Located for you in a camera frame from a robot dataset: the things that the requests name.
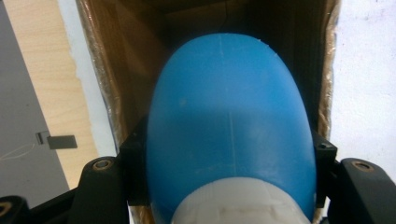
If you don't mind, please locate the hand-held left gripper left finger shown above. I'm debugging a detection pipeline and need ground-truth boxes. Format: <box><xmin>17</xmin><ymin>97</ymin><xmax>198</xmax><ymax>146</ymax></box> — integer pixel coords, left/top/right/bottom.
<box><xmin>119</xmin><ymin>116</ymin><xmax>149</xmax><ymax>207</ymax></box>

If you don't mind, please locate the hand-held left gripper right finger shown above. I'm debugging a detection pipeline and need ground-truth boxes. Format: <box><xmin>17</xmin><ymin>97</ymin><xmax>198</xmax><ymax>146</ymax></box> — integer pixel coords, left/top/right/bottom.
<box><xmin>311</xmin><ymin>131</ymin><xmax>339</xmax><ymax>209</ymax></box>

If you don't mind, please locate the blue cardboard box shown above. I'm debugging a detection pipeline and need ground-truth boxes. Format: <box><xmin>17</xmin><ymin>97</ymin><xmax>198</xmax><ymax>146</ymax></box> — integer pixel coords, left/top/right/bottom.
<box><xmin>75</xmin><ymin>0</ymin><xmax>343</xmax><ymax>224</ymax></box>

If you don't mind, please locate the blue plastic bottle white cap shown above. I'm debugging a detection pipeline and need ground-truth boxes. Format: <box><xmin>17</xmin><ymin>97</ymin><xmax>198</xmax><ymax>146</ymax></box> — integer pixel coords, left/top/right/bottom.
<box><xmin>146</xmin><ymin>32</ymin><xmax>318</xmax><ymax>224</ymax></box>

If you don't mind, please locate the light wooden table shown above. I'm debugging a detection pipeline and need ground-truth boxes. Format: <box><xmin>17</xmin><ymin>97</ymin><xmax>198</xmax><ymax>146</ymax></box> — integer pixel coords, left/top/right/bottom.
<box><xmin>2</xmin><ymin>0</ymin><xmax>101</xmax><ymax>191</ymax></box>

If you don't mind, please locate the grey metal bracket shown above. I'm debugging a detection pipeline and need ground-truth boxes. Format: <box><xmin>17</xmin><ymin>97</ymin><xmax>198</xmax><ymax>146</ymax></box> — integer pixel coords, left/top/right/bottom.
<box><xmin>35</xmin><ymin>130</ymin><xmax>78</xmax><ymax>150</ymax></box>

